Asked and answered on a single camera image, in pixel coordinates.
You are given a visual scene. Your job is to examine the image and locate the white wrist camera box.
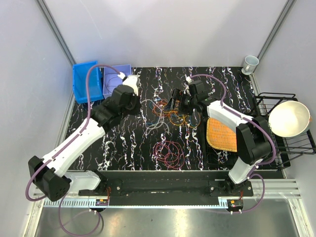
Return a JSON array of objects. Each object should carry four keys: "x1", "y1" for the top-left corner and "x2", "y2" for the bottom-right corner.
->
[{"x1": 122, "y1": 75, "x2": 140, "y2": 96}]

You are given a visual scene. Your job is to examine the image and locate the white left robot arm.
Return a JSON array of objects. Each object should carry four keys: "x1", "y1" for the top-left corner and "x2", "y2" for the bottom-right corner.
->
[{"x1": 28, "y1": 75, "x2": 141, "y2": 201}]

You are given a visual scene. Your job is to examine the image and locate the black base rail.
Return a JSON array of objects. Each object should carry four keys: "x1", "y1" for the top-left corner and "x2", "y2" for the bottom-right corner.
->
[{"x1": 79, "y1": 171, "x2": 253, "y2": 208}]

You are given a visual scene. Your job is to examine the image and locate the lavender plastic box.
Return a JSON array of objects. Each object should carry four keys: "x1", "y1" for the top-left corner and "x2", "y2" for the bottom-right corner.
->
[{"x1": 103, "y1": 64, "x2": 132, "y2": 99}]

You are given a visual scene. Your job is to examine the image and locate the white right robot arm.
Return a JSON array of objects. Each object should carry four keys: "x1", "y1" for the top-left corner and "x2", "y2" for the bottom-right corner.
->
[{"x1": 167, "y1": 80, "x2": 276, "y2": 196}]

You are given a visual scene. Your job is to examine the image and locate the blue cable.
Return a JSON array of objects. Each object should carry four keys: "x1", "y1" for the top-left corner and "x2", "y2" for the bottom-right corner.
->
[{"x1": 145, "y1": 101, "x2": 201, "y2": 129}]

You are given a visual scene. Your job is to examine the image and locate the black wire dish rack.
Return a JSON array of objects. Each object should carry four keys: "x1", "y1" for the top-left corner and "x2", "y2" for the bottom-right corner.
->
[{"x1": 253, "y1": 92, "x2": 316, "y2": 167}]

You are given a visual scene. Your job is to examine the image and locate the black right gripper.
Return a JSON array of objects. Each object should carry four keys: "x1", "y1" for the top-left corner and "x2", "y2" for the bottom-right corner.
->
[{"x1": 164, "y1": 89, "x2": 197, "y2": 116}]

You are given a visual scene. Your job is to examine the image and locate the white cable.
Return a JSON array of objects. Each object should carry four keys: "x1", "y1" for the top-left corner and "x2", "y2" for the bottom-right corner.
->
[{"x1": 140, "y1": 98, "x2": 171, "y2": 135}]

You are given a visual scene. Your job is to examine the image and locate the orange cable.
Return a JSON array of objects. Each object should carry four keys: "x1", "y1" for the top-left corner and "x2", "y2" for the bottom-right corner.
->
[{"x1": 152, "y1": 97, "x2": 191, "y2": 127}]

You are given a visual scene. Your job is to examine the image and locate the orange woven mat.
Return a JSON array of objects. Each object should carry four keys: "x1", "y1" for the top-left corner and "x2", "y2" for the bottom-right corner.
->
[{"x1": 206, "y1": 118, "x2": 237, "y2": 153}]

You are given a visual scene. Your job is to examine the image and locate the aluminium frame rail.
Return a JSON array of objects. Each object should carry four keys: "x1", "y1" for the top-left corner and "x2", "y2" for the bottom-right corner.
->
[{"x1": 32, "y1": 178, "x2": 302, "y2": 199}]

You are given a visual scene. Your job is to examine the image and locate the white ceramic mug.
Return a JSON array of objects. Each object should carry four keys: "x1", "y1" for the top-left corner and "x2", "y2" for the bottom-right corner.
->
[{"x1": 241, "y1": 55, "x2": 260, "y2": 75}]

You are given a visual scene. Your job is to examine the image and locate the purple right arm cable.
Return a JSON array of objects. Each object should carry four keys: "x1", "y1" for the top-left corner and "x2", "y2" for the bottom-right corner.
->
[{"x1": 186, "y1": 74, "x2": 276, "y2": 214}]

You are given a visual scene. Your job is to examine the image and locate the blue plastic bin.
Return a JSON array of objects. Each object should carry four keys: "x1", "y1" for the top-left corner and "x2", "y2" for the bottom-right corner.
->
[{"x1": 73, "y1": 61, "x2": 104, "y2": 104}]

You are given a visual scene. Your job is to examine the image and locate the pink cable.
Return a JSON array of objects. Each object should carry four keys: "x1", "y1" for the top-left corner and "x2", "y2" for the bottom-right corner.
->
[{"x1": 152, "y1": 139, "x2": 186, "y2": 170}]

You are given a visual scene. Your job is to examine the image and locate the brown cable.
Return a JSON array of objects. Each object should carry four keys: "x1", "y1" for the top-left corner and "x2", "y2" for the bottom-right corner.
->
[{"x1": 105, "y1": 68, "x2": 124, "y2": 93}]

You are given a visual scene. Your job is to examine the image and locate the large white bowl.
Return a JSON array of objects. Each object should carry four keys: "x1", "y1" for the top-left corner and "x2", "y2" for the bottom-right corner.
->
[{"x1": 268, "y1": 101, "x2": 312, "y2": 138}]

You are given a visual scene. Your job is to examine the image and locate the yellow cable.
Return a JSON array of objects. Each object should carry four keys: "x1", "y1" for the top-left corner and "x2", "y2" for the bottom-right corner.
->
[{"x1": 160, "y1": 101, "x2": 202, "y2": 128}]

